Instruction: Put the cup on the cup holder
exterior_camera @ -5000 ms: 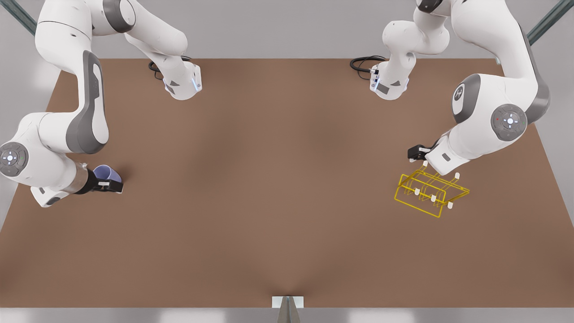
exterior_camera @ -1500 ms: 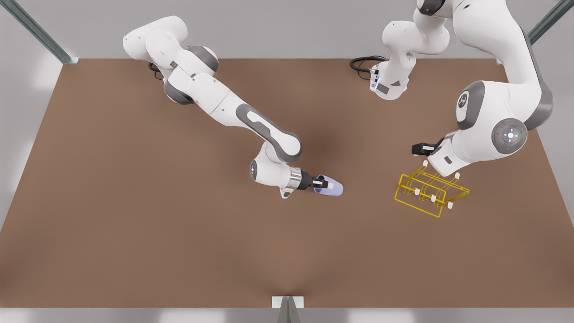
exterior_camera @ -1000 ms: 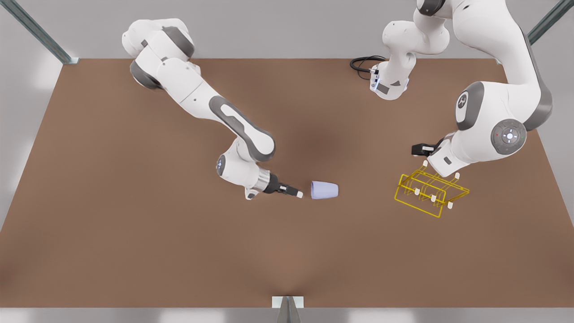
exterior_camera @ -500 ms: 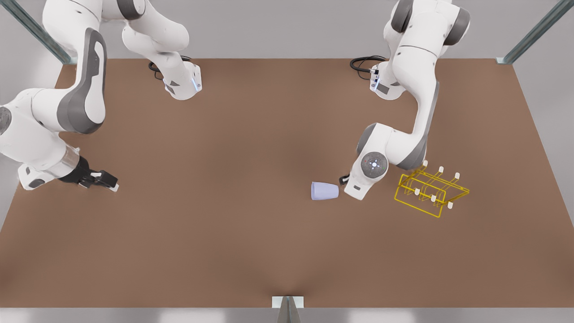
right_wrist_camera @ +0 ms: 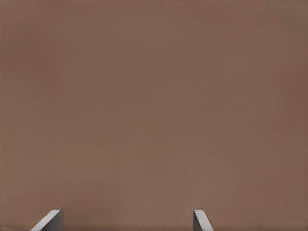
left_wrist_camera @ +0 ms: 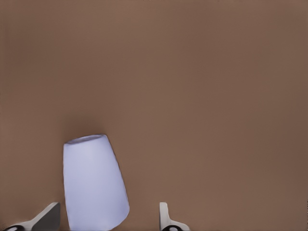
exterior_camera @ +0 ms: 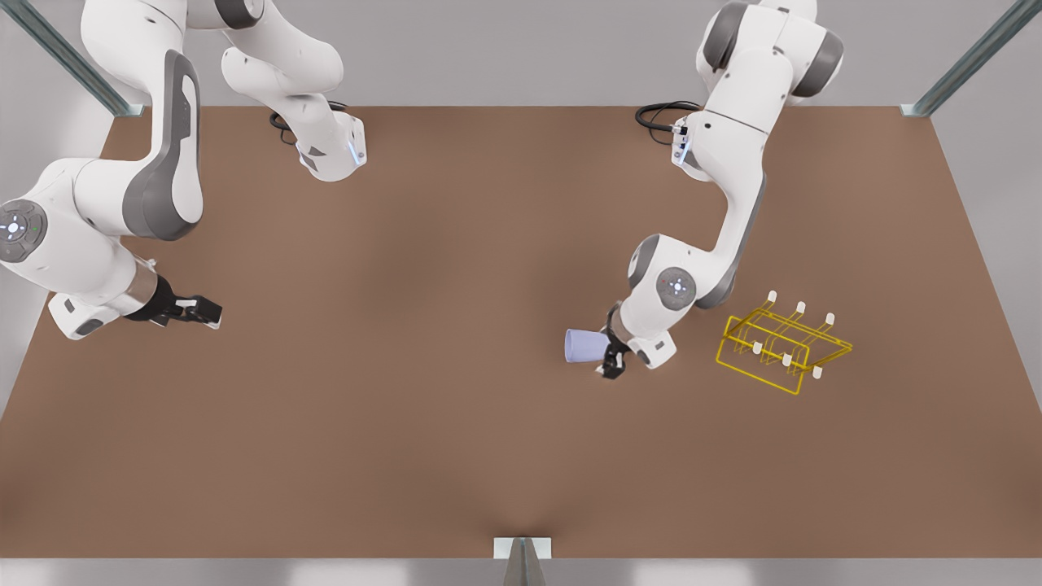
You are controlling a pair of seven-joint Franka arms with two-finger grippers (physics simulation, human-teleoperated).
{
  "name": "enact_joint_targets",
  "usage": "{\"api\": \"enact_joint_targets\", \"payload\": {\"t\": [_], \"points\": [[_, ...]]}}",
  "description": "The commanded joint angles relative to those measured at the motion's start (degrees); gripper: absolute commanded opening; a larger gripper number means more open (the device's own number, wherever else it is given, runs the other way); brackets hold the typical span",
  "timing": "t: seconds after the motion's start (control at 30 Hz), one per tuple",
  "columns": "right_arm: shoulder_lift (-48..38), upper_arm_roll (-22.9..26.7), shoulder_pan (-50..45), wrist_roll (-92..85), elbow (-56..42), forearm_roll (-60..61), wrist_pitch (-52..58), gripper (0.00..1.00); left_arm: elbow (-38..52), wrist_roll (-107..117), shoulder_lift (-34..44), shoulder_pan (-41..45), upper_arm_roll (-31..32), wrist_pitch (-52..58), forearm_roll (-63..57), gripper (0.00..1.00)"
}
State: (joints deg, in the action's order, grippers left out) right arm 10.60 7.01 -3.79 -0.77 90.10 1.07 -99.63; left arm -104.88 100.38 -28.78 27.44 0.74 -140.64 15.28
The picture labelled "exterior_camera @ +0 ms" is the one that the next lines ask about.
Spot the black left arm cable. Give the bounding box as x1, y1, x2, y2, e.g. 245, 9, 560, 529
635, 101, 703, 147

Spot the pale lavender cup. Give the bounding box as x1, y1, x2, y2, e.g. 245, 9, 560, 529
564, 328, 609, 365

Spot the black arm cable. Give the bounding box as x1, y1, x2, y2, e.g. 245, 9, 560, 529
635, 101, 703, 147
269, 100, 349, 147

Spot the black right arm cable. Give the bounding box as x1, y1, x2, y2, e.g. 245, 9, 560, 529
269, 100, 349, 147

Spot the silver frame post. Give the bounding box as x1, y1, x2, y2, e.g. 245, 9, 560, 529
900, 0, 1042, 118
493, 536, 553, 586
0, 0, 145, 118

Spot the yellow wire cup holder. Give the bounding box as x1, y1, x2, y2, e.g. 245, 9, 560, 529
716, 291, 854, 397

